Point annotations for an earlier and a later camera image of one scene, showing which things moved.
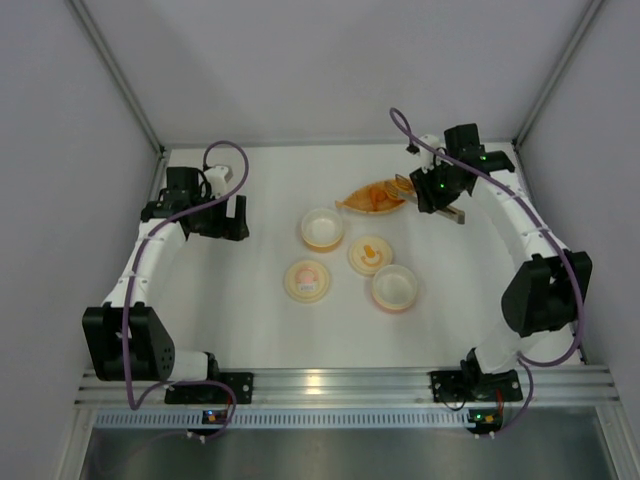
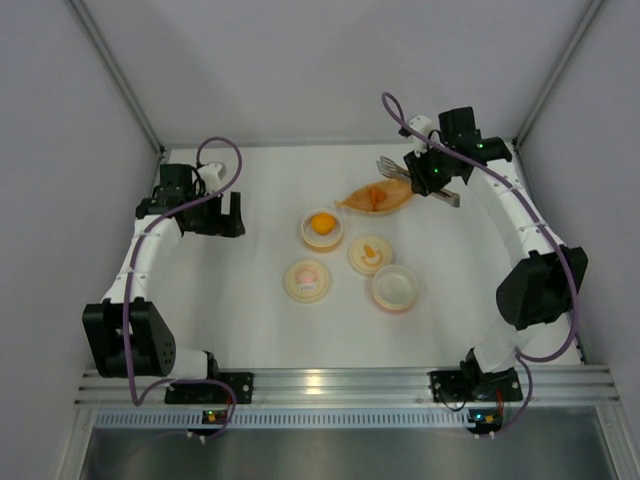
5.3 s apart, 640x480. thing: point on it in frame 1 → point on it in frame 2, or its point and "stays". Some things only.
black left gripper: [232, 220] stays
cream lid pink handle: [306, 281] stays
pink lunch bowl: [394, 288] stays
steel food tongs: [404, 189] → [392, 171]
